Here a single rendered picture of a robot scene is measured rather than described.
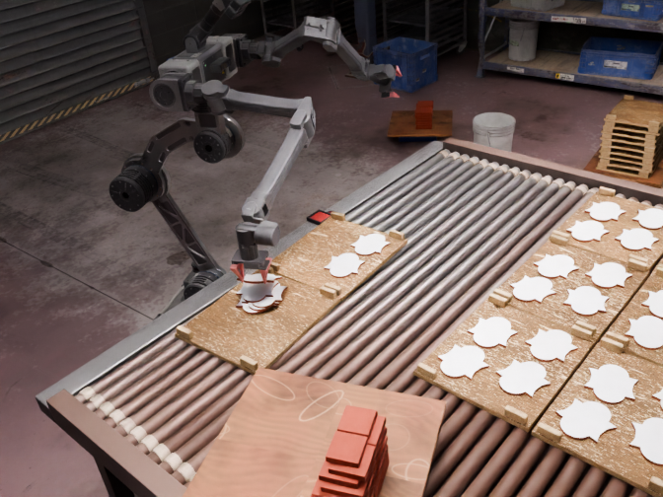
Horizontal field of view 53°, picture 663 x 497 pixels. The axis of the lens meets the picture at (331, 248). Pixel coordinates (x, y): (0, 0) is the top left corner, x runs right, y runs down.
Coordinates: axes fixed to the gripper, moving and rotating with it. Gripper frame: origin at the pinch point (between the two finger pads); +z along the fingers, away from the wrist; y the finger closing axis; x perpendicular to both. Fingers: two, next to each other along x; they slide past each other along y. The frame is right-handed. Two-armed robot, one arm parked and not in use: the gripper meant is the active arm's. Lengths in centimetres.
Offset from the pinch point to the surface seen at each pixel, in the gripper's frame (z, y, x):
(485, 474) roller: 13, 72, -53
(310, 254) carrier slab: 12.6, 9.1, 33.4
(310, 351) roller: 14.3, 20.2, -14.8
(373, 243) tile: 12, 31, 42
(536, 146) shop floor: 108, 108, 332
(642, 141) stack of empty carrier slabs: 77, 170, 276
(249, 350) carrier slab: 12.3, 2.5, -18.7
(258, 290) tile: 8.3, -1.2, 5.4
